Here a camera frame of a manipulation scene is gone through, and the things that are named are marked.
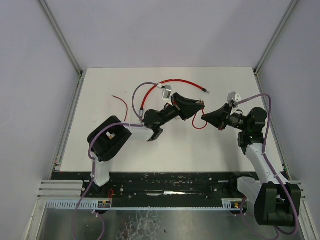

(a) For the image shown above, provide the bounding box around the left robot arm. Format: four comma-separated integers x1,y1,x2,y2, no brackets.
87,93,205,187

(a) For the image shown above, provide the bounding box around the left aluminium frame post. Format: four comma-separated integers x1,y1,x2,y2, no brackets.
38,0,85,76

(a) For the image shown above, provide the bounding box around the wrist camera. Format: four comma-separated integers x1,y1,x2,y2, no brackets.
161,85,172,104
227,91,242,109

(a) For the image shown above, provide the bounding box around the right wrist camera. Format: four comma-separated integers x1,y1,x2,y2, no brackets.
227,91,242,109

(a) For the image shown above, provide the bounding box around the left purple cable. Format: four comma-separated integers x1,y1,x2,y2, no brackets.
72,81,165,240

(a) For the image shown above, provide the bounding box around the grey slotted cable duct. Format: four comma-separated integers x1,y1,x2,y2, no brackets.
46,199,240,211

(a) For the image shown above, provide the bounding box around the aluminium frame post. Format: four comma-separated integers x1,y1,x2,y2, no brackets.
38,0,85,76
253,0,301,76

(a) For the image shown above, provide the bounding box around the thick red cable lock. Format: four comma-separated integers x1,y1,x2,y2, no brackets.
137,78,210,118

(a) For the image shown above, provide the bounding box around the red cable padlock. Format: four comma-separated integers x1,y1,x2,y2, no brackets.
111,94,129,122
191,99,208,130

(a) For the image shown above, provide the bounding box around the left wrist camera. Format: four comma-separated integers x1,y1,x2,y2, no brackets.
161,85,172,104

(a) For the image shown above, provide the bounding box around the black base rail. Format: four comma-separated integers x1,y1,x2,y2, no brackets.
49,171,291,208

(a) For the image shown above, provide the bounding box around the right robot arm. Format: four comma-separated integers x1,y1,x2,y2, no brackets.
201,103,301,227

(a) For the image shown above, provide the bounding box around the right aluminium frame post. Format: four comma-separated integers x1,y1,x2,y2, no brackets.
253,0,301,76

